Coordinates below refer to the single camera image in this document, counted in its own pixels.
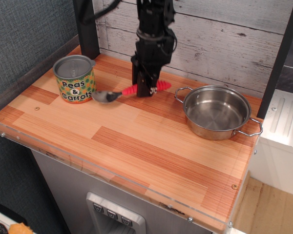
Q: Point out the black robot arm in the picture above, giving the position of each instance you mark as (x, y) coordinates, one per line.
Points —
(155, 16)

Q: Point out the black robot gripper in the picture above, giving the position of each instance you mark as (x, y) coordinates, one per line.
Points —
(147, 62)

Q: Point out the clear acrylic edge guard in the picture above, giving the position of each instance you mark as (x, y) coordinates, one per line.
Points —
(188, 188)

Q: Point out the silver dispenser button panel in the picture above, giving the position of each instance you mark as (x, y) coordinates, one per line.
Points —
(114, 215)

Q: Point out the grey toy fridge cabinet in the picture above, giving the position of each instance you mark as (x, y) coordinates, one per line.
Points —
(70, 188)

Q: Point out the dark grey right post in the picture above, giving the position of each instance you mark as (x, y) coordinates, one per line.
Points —
(277, 68)

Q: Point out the white toy sink unit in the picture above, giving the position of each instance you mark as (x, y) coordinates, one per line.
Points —
(272, 162)

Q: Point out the dark grey post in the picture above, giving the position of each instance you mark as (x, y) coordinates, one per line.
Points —
(87, 33)
(277, 68)

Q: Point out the peas and carrots can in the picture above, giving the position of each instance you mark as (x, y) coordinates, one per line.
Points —
(75, 78)

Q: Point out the red handled metal spoon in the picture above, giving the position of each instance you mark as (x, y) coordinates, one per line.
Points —
(106, 97)

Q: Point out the orange and black object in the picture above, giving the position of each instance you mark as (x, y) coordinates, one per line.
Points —
(13, 223)

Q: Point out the silver pan with handles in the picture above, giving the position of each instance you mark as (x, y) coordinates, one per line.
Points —
(215, 112)

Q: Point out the dark grey left post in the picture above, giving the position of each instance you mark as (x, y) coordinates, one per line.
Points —
(87, 33)

